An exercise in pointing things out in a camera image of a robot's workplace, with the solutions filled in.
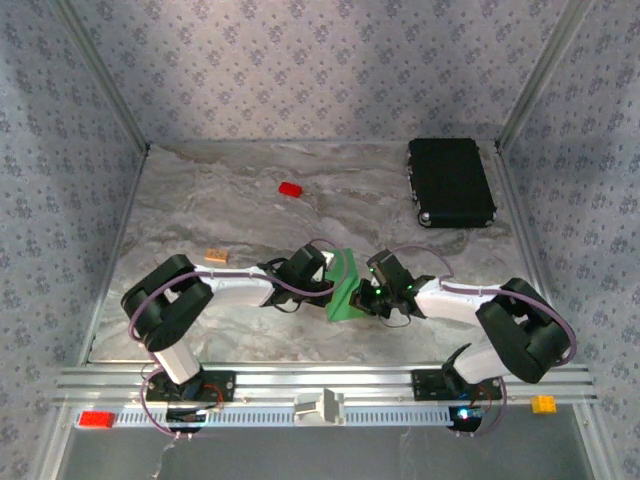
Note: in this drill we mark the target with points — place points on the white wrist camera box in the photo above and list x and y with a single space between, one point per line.
373 271
327 265

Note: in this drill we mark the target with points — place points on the small red toy brick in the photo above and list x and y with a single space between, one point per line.
290 189

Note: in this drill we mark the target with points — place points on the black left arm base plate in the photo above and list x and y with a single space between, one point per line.
220 387

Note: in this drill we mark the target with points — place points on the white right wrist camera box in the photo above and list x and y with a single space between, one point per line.
373 271

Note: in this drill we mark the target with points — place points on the aluminium frame leg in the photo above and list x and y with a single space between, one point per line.
592 445
55 445

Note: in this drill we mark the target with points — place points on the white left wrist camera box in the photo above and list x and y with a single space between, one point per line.
327 265

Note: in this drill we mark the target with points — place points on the yellow toy brick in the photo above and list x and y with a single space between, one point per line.
543 404

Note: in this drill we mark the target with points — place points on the controller board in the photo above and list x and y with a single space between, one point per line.
465 419
185 419

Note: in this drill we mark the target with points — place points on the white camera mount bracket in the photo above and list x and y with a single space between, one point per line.
327 405

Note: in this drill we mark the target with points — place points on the aluminium mounting rail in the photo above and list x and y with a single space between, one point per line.
280 380

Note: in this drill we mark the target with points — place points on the left controller board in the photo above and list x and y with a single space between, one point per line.
185 419

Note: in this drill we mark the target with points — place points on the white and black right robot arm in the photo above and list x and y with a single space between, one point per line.
525 340

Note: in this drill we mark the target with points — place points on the large red toy brick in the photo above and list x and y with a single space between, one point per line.
97 419

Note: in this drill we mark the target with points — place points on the green paper sheet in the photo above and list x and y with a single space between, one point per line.
345 300

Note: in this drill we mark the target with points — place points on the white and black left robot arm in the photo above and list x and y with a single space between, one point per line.
165 310

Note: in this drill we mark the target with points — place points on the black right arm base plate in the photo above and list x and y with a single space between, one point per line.
427 385

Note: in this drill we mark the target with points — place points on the aluminium table side rail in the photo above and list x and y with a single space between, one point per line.
116 250
522 225

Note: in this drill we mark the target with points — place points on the black hard case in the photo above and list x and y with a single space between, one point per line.
450 175

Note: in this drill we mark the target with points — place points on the aluminium frame post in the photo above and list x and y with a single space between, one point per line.
542 75

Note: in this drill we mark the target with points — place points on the tan wooden block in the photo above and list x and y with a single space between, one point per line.
217 255

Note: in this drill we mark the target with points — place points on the right controller board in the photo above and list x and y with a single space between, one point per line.
465 419

